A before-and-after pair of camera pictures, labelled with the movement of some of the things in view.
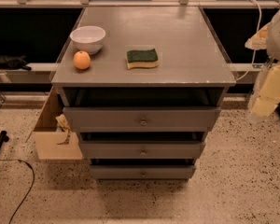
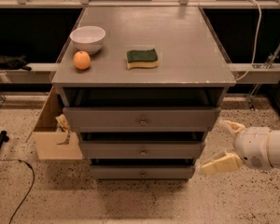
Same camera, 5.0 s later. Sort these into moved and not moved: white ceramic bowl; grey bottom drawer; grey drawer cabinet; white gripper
Moved: white gripper
Not moved: white ceramic bowl; grey drawer cabinet; grey bottom drawer
